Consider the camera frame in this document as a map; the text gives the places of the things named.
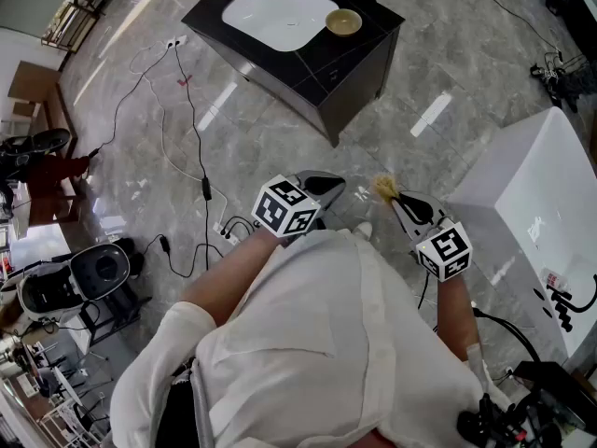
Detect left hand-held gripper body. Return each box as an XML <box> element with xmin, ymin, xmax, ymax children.
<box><xmin>251</xmin><ymin>170</ymin><xmax>330</xmax><ymax>240</ymax></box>

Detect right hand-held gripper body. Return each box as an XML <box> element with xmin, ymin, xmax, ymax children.
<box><xmin>408</xmin><ymin>212</ymin><xmax>473</xmax><ymax>283</ymax></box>

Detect tan scrubbing sponge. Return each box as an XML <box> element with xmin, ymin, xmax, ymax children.
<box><xmin>371</xmin><ymin>174</ymin><xmax>398</xmax><ymax>206</ymax></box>

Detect tan ceramic bowl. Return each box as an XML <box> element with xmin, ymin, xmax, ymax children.
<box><xmin>325</xmin><ymin>7</ymin><xmax>363</xmax><ymax>38</ymax></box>

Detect person's right forearm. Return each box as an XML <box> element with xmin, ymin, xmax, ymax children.
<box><xmin>436</xmin><ymin>273</ymin><xmax>481</xmax><ymax>363</ymax></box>

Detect person's left forearm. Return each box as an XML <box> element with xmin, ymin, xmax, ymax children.
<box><xmin>180</xmin><ymin>229</ymin><xmax>281</xmax><ymax>329</ymax></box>

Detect black sink cabinet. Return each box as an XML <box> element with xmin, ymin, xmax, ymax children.
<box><xmin>180</xmin><ymin>0</ymin><xmax>406</xmax><ymax>148</ymax></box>

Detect clear packet with red label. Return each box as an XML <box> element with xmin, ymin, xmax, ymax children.
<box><xmin>540</xmin><ymin>268</ymin><xmax>573</xmax><ymax>296</ymax></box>

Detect white washbasin unit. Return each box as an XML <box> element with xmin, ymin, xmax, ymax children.
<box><xmin>445</xmin><ymin>106</ymin><xmax>597</xmax><ymax>358</ymax></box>

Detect person's white shirt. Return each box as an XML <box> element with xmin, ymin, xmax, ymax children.
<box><xmin>109</xmin><ymin>228</ymin><xmax>514</xmax><ymax>448</ymax></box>

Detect white rectangular sink basin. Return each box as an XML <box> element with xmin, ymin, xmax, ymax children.
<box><xmin>221</xmin><ymin>0</ymin><xmax>340</xmax><ymax>54</ymax></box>

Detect white dome backpack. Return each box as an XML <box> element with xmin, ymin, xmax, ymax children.
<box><xmin>16</xmin><ymin>243</ymin><xmax>132</xmax><ymax>324</ymax></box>

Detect person's black trousers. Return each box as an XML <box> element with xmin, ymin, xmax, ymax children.
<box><xmin>165</xmin><ymin>366</ymin><xmax>201</xmax><ymax>448</ymax></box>

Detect red stool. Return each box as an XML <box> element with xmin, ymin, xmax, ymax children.
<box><xmin>25</xmin><ymin>154</ymin><xmax>92</xmax><ymax>226</ymax></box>

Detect black backpack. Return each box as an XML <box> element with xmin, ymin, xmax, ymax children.
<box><xmin>0</xmin><ymin>127</ymin><xmax>72</xmax><ymax>184</ymax></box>

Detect wooden shelf unit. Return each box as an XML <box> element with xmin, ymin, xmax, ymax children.
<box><xmin>7</xmin><ymin>61</ymin><xmax>78</xmax><ymax>158</ymax></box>

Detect wooden armchair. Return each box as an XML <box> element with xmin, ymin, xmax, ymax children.
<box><xmin>40</xmin><ymin>0</ymin><xmax>111</xmax><ymax>55</ymax></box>

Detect black power cable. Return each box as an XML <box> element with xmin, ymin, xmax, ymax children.
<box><xmin>142</xmin><ymin>233</ymin><xmax>225</xmax><ymax>280</ymax></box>
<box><xmin>173</xmin><ymin>44</ymin><xmax>214</xmax><ymax>273</ymax></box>
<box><xmin>88</xmin><ymin>44</ymin><xmax>172</xmax><ymax>158</ymax></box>

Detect thick black cable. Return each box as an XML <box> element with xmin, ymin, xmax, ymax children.
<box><xmin>473</xmin><ymin>308</ymin><xmax>542</xmax><ymax>363</ymax></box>

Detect white power cable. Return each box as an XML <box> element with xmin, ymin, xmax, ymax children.
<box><xmin>128</xmin><ymin>39</ymin><xmax>230</xmax><ymax>235</ymax></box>

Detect black worn recording equipment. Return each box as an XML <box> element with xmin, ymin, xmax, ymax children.
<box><xmin>456</xmin><ymin>360</ymin><xmax>597</xmax><ymax>448</ymax></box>

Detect tangle of black cables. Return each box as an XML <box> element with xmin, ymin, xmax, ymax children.
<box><xmin>529</xmin><ymin>51</ymin><xmax>597</xmax><ymax>111</ymax></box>

